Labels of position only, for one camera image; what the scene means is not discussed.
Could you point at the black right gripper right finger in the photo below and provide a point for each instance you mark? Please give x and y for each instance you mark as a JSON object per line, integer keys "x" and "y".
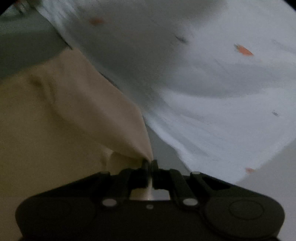
{"x": 172, "y": 181}

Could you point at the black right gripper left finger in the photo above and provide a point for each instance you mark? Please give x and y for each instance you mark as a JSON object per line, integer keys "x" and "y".
{"x": 120, "y": 187}

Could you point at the cream beige garment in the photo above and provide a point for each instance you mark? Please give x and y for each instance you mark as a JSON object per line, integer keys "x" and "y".
{"x": 61, "y": 121}

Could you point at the white carrot print bedsheet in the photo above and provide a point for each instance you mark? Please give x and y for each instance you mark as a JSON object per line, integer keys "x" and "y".
{"x": 214, "y": 79}

